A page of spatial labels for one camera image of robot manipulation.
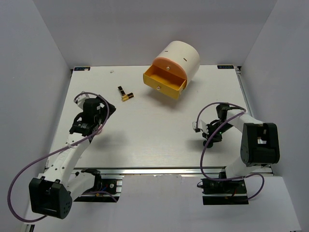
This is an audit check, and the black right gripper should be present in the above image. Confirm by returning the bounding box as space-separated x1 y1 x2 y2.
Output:
202 121 233 144

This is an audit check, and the yellow drawer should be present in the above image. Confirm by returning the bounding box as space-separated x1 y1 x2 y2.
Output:
143 65 187 100

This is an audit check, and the orange top drawer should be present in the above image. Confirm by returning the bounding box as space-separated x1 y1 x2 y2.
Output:
152 57 187 80

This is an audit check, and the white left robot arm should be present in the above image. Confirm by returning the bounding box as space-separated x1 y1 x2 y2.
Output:
29 97 116 219

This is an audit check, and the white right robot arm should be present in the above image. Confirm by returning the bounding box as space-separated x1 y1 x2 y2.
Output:
193 102 280 193

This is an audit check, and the gold lipstick tube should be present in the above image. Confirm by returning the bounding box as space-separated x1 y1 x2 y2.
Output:
122 93 134 102

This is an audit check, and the blue left corner label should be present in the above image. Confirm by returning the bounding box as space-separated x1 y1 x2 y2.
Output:
73 67 90 72

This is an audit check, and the blue corner label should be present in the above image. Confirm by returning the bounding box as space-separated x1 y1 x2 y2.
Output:
217 65 234 69
73 67 90 72

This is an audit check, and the blue right corner label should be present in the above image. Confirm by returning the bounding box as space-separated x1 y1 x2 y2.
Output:
217 65 234 69

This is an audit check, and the cream cylindrical drawer organizer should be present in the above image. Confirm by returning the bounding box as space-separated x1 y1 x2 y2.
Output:
156 41 200 83

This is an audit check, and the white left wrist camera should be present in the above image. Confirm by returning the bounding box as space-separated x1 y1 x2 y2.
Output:
73 92 89 110

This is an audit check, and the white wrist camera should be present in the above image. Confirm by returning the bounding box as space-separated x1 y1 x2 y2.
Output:
192 120 209 134
73 92 89 110

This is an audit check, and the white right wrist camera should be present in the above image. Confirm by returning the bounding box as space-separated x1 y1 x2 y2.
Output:
192 120 209 134

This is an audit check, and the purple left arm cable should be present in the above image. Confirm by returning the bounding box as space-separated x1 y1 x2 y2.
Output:
7 91 119 222

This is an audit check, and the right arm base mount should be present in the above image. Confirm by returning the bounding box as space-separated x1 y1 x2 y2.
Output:
197 171 249 205

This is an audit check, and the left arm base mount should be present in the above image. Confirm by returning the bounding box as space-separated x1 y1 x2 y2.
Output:
74 168 122 203

